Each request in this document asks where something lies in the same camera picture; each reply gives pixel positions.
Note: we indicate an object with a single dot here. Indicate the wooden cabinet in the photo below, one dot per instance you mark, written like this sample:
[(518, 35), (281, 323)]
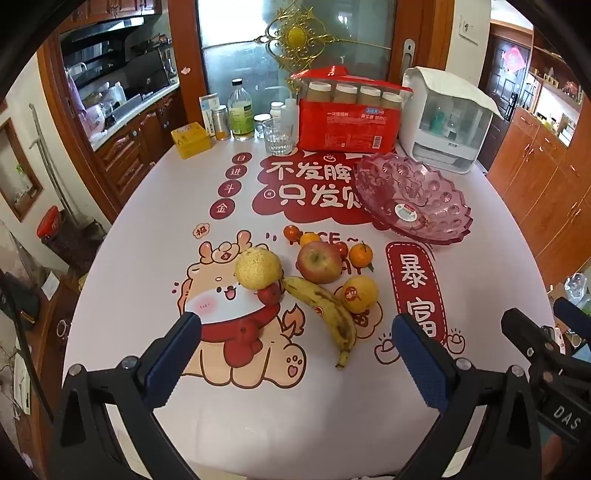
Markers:
[(540, 184)]

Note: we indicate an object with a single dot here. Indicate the small orange mandarin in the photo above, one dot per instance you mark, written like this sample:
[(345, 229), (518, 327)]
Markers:
[(360, 254), (310, 240)]

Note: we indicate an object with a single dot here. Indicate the small metal can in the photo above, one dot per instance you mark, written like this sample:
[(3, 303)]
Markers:
[(221, 124)]

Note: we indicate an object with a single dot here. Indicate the pink glass fruit bowl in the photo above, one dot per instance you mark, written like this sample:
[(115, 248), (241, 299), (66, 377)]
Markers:
[(429, 189)]

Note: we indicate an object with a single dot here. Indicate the red door decoration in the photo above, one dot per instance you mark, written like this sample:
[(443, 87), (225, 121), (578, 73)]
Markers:
[(515, 59)]

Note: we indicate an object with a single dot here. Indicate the white carton box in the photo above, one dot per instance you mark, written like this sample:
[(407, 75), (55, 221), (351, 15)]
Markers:
[(208, 110)]

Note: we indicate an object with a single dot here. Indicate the wooden picture frame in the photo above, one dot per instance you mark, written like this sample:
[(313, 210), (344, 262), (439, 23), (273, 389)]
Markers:
[(18, 177)]

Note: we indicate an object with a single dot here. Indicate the white lidded storage box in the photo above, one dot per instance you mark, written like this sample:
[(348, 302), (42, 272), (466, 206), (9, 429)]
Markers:
[(429, 97)]

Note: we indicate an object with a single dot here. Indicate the spotted yellow banana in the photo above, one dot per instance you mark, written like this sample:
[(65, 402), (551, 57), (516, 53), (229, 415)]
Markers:
[(323, 318)]

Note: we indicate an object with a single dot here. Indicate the black range hood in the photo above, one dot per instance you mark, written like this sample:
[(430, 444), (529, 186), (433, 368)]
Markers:
[(101, 32)]

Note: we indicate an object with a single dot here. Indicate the yellow lemon with sticker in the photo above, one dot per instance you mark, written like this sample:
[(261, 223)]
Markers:
[(355, 293)]

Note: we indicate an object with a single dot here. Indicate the small glass jar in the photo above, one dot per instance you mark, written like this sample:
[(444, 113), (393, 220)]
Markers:
[(261, 123)]

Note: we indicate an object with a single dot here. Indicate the yellow box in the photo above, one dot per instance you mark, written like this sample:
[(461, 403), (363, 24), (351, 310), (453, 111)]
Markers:
[(191, 141)]

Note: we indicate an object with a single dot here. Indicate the red disposable cup package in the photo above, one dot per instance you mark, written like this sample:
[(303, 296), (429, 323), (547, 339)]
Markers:
[(346, 134)]

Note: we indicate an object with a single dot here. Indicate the small white bottle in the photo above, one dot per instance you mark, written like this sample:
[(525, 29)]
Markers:
[(276, 111)]

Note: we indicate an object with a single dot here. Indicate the clear glass object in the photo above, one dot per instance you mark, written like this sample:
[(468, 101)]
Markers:
[(577, 286)]

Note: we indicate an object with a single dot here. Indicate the clear glass tumbler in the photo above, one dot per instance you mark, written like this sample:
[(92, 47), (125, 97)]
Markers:
[(278, 138)]

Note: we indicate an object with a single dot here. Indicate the gold door ornament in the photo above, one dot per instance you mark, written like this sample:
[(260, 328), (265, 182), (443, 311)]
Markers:
[(294, 34)]

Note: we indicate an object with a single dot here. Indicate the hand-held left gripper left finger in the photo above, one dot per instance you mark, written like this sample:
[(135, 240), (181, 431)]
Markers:
[(173, 355)]

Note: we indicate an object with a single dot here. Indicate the clear bottle with green label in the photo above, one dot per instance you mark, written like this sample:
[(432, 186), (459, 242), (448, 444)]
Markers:
[(242, 117)]

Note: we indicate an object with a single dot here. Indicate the yellow pear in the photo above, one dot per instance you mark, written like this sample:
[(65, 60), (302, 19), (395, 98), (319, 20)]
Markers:
[(258, 269)]

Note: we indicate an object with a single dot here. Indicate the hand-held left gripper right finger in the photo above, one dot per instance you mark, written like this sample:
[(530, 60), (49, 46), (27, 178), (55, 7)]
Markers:
[(422, 364)]

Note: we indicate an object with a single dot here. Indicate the small red tomato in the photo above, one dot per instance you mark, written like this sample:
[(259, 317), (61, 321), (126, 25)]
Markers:
[(340, 249), (291, 233), (271, 294)]

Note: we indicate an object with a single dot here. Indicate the red apple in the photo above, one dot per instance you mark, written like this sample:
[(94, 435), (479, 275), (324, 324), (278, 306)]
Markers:
[(317, 262)]

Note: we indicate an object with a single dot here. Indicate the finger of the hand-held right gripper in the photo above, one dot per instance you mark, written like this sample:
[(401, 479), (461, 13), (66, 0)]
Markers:
[(570, 308), (521, 327)]

